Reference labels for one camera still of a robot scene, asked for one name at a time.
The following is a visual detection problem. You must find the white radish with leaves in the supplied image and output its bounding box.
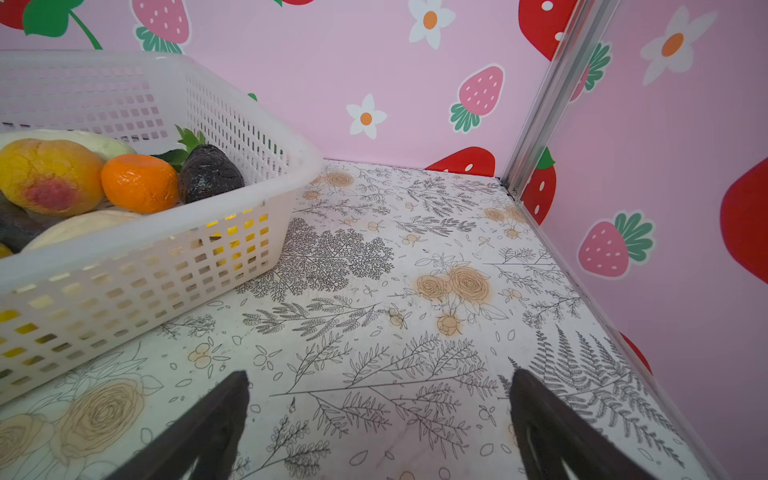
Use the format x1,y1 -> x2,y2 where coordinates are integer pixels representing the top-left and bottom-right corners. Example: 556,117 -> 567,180
1,126 -> 206,171

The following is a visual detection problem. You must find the aluminium right corner post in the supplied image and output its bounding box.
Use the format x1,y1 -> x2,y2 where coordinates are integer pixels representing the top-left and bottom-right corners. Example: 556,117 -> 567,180
503,0 -> 620,200

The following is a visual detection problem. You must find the white plastic mesh basket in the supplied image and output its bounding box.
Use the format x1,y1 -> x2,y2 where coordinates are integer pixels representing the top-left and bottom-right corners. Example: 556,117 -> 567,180
1,50 -> 323,402

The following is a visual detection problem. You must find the yellow red peach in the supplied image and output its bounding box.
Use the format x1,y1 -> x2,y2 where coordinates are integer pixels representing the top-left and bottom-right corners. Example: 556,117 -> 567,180
1,138 -> 104,217

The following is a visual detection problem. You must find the dark green cucumber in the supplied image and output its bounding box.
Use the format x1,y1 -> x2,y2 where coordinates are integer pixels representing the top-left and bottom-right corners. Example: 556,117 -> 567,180
0,195 -> 46,253

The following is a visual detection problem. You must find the orange tangerine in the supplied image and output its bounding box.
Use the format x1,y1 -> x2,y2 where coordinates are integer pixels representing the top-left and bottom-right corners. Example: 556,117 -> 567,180
101,154 -> 179,214

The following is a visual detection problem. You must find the dark avocado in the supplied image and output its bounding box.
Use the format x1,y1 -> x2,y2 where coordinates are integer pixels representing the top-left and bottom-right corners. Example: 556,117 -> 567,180
178,144 -> 245,204

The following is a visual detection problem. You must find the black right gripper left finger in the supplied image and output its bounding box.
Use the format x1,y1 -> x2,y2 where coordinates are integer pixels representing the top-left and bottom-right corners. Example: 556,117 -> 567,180
110,371 -> 250,480

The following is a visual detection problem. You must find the beige pear shaped fruit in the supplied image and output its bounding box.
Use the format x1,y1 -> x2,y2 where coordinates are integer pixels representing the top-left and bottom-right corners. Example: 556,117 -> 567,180
22,209 -> 143,252

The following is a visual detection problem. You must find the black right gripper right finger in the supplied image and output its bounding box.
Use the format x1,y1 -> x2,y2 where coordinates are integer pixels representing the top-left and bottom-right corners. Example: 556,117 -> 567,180
509,369 -> 652,480

